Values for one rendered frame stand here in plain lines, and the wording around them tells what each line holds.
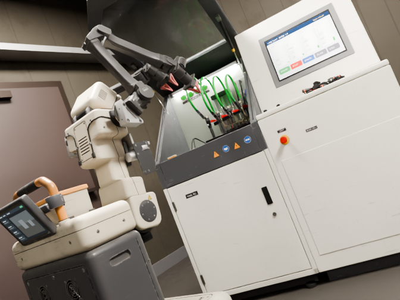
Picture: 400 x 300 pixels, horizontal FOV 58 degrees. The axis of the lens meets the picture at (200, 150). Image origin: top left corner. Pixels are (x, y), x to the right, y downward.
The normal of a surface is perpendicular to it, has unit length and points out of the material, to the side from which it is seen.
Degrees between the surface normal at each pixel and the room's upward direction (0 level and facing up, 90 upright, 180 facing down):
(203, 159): 90
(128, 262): 90
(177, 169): 90
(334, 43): 76
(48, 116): 90
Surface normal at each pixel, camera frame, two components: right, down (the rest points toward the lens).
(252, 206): -0.36, 0.07
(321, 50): -0.43, -0.14
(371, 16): -0.58, 0.17
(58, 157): 0.73, -0.33
